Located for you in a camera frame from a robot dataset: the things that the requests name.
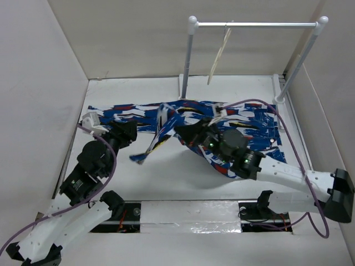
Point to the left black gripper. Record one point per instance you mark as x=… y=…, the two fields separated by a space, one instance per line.
x=126 y=132

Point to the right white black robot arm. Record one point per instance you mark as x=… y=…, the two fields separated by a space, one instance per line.
x=329 y=192

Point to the cream plastic hanger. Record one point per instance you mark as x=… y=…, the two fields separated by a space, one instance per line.
x=227 y=34

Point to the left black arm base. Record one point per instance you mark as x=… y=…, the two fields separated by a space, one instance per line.
x=127 y=222

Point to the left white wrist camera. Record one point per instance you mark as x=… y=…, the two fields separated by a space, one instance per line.
x=91 y=122

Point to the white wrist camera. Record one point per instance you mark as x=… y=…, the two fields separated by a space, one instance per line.
x=219 y=111
x=91 y=122

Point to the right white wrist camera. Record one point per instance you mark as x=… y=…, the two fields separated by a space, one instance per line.
x=219 y=111

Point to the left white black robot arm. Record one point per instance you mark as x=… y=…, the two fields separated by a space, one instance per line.
x=41 y=242

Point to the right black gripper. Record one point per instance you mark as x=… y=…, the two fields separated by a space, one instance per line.
x=193 y=133

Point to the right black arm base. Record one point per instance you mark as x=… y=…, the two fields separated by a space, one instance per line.
x=256 y=217

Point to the blue white red patterned trousers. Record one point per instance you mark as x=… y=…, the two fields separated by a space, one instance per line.
x=255 y=121

